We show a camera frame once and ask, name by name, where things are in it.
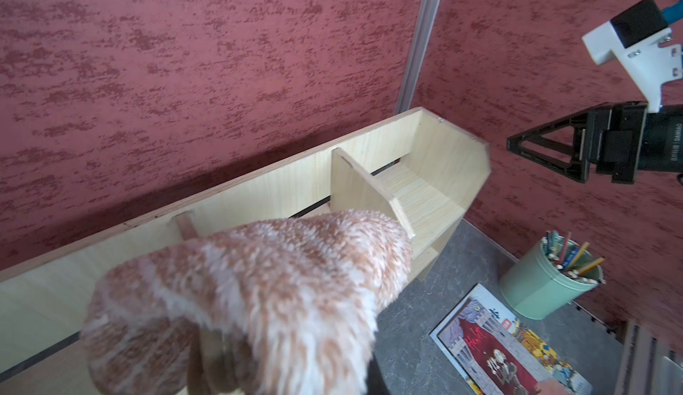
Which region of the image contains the red illustrated picture book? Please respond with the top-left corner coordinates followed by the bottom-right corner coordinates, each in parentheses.
top-left (430, 284), bottom-right (593, 394)

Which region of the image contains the beige striped fluffy cloth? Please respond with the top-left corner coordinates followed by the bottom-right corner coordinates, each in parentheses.
top-left (79, 210), bottom-right (413, 394)

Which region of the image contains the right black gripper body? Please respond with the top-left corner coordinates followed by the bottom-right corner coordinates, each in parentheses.
top-left (573, 102), bottom-right (682, 185)

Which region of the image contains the light wooden bookshelf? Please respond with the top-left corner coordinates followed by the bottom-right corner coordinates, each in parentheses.
top-left (1, 108), bottom-right (491, 394)

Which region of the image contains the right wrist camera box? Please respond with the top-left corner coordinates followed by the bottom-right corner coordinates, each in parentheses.
top-left (582, 0), bottom-right (682, 113)

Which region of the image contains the right aluminium corner post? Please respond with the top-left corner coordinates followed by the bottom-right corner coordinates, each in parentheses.
top-left (395, 0), bottom-right (441, 114)

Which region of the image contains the green cup of pencils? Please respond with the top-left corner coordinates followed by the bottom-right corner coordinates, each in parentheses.
top-left (500, 231), bottom-right (606, 320)

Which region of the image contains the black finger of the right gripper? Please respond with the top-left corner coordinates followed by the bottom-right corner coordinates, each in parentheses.
top-left (507, 111), bottom-right (591, 183)

